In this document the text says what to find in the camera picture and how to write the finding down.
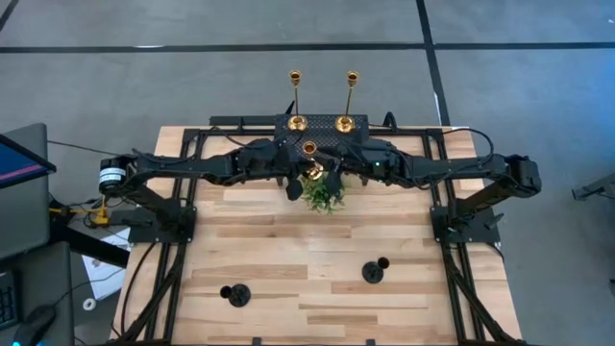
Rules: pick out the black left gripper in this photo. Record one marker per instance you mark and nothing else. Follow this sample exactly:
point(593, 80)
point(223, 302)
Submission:
point(274, 165)

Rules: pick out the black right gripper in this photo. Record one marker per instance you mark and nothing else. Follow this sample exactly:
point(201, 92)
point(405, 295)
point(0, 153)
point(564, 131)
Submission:
point(353, 161)

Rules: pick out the short gold candle stick holder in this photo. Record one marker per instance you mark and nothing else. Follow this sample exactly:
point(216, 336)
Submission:
point(315, 171)

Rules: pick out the tall gold candle stick holder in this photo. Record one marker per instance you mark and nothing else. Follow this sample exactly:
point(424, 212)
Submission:
point(345, 125)
point(297, 123)

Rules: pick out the black candle stick holder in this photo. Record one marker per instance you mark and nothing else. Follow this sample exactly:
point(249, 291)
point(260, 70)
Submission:
point(239, 295)
point(372, 273)

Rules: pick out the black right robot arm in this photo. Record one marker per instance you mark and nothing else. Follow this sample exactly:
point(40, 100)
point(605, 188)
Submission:
point(456, 165)

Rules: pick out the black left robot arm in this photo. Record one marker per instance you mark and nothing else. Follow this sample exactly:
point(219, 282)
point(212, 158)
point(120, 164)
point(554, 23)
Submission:
point(192, 165)

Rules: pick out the green plant in white pot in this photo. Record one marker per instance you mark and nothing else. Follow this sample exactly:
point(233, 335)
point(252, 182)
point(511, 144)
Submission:
point(319, 198)

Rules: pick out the black perforated metal shelf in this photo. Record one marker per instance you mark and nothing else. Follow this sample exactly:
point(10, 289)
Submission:
point(322, 126)

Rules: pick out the yellow clamp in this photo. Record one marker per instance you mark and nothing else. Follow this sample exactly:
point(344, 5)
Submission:
point(101, 216)

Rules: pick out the white paper sheet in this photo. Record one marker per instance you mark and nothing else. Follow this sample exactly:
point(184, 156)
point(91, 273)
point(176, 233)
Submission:
point(103, 276)

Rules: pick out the white tape roll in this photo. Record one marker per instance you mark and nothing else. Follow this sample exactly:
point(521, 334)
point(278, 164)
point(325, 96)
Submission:
point(84, 303)

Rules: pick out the grey stand leg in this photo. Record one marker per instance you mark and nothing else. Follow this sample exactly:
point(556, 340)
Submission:
point(593, 190)

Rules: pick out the grey desk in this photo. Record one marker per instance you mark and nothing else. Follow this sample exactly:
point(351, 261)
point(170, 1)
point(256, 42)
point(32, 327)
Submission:
point(43, 274)

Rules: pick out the blue screen monitor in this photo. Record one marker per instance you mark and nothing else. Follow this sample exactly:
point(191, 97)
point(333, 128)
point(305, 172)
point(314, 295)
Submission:
point(19, 163)

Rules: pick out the black computer mouse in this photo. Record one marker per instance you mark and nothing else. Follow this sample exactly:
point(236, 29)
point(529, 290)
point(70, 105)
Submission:
point(33, 324)

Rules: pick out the black keyboard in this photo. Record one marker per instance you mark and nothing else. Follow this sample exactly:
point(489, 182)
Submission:
point(7, 303)

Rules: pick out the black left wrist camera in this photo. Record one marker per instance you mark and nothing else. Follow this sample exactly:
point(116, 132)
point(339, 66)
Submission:
point(254, 162)

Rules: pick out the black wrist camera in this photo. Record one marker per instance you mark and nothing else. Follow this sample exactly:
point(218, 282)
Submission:
point(376, 164)
point(254, 162)

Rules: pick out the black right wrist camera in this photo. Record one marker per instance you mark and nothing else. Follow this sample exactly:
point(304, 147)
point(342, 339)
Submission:
point(376, 164)

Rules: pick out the black aluminium table frame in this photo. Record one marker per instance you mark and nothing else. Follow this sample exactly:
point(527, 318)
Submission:
point(187, 269)

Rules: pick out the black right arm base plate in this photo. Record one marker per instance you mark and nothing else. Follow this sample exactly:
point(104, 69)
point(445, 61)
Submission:
point(468, 233)

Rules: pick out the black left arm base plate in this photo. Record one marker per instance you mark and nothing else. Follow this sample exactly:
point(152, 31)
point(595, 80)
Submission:
point(144, 230)

